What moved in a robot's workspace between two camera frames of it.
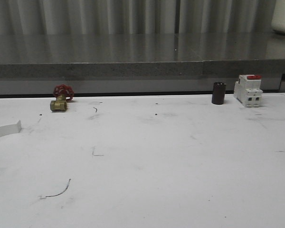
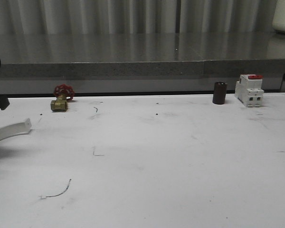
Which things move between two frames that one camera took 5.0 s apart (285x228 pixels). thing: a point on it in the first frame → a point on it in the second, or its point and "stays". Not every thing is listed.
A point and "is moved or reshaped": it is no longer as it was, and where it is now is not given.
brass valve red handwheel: (63, 92) stays
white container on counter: (283, 18) stays
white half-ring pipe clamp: (0, 131) is moved or reshaped
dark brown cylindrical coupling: (218, 91) stays
